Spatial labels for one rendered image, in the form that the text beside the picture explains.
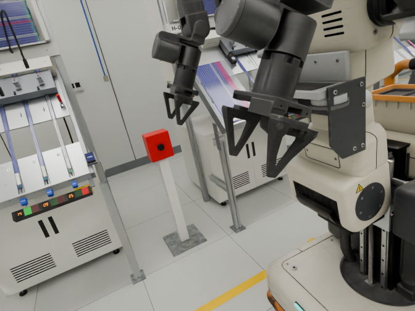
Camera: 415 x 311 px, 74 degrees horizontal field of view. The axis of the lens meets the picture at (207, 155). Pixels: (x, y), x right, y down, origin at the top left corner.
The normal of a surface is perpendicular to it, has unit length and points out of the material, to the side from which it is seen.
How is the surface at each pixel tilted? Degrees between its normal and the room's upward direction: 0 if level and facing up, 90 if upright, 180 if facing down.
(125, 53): 90
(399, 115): 92
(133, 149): 90
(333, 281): 0
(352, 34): 98
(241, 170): 90
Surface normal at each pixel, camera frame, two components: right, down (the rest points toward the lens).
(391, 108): -0.89, 0.35
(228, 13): -0.89, -0.15
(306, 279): -0.20, -0.92
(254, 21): 0.29, 0.56
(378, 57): 0.40, 0.25
